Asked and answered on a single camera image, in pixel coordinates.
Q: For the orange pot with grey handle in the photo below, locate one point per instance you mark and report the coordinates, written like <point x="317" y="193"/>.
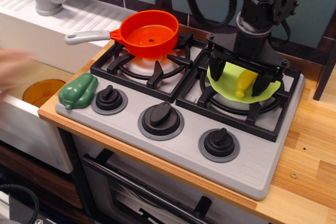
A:
<point x="146" y="34"/>

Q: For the light green plastic plate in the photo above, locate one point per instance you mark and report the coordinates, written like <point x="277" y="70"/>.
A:
<point x="226" y="85"/>

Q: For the grey toy stove top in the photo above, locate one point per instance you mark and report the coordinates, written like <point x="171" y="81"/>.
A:
<point x="249" y="173"/>

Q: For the black left stove knob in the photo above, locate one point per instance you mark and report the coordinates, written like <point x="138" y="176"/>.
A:
<point x="109" y="101"/>

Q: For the black stove knob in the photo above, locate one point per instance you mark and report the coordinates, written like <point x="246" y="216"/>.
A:
<point x="219" y="145"/>
<point x="161" y="122"/>
<point x="109" y="101"/>

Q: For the black left burner grate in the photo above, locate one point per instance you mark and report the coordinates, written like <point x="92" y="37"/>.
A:
<point x="162" y="78"/>

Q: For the black right burner grate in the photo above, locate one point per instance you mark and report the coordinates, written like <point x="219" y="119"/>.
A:
<point x="269" y="119"/>

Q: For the blurred human hand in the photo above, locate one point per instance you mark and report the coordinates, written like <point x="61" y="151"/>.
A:
<point x="15" y="64"/>

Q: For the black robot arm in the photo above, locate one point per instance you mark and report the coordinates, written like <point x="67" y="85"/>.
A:
<point x="280" y="9"/>

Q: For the yellow toy banana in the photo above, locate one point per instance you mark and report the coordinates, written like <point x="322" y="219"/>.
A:
<point x="244" y="81"/>

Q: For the toy oven door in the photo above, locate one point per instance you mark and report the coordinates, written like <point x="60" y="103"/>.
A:
<point x="132" y="193"/>

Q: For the green toy bell pepper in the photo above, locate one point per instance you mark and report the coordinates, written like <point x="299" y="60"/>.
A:
<point x="78" y="93"/>

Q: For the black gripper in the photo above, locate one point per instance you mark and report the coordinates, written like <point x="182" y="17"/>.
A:
<point x="250" y="48"/>

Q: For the black middle stove knob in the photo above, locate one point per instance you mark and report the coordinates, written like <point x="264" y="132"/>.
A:
<point x="161" y="122"/>

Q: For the dark brown wooden post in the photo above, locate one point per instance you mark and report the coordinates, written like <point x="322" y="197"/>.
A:
<point x="325" y="74"/>

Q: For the black burner grate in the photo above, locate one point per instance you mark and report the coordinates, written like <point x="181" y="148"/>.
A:
<point x="162" y="78"/>
<point x="269" y="119"/>

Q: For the black right stove knob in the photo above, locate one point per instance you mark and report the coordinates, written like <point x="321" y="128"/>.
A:
<point x="219" y="145"/>

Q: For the orange sink drain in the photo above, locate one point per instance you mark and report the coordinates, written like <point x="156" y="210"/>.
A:
<point x="40" y="92"/>

